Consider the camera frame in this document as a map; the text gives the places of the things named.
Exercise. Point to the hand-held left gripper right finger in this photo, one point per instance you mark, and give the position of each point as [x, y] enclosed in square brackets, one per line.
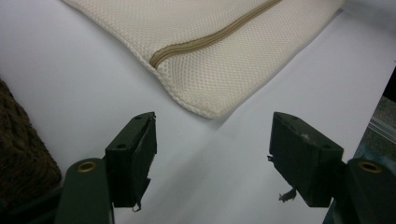
[305, 155]

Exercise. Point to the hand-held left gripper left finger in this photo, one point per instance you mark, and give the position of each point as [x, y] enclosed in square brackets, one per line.
[130, 161]

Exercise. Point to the brown woven basket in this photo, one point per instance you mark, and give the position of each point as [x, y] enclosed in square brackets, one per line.
[21, 149]

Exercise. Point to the cream mesh laundry bag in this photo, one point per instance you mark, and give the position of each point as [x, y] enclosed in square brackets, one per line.
[218, 46]

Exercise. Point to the metal floor rail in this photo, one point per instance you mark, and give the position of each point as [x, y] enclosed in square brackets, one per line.
[384, 129]

